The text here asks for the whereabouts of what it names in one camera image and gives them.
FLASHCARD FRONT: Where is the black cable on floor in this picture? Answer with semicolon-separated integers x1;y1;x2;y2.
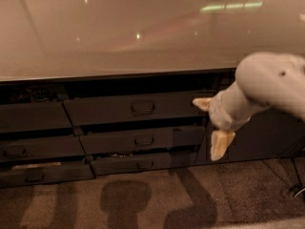
288;157;305;199

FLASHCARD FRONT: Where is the dark drawer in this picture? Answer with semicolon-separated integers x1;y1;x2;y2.
0;102;71;133
80;126;204;155
64;92;214;126
0;162;94;188
91;151;197;176
0;136;84;162

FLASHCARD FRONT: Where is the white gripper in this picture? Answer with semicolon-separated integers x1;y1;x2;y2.
192;91;250;161

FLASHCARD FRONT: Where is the dark cabinet door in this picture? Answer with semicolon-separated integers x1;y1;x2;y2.
206;81;305;162

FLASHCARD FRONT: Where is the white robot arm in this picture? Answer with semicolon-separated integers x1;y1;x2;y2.
193;52;305;161

